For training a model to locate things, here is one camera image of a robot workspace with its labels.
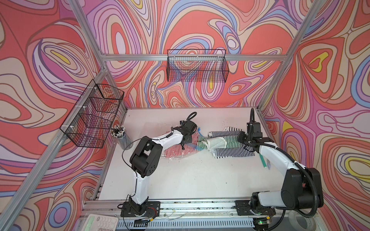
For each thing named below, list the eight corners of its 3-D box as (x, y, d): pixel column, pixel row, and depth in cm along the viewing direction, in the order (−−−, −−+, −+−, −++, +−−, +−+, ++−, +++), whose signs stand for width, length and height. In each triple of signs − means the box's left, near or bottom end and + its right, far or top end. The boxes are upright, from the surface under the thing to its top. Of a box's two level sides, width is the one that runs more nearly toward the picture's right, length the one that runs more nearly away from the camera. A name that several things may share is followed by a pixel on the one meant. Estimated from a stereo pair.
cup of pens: (120, 151, 98) (108, 135, 83) (124, 141, 104) (113, 124, 89) (132, 151, 98) (122, 135, 83) (134, 141, 104) (126, 124, 89)
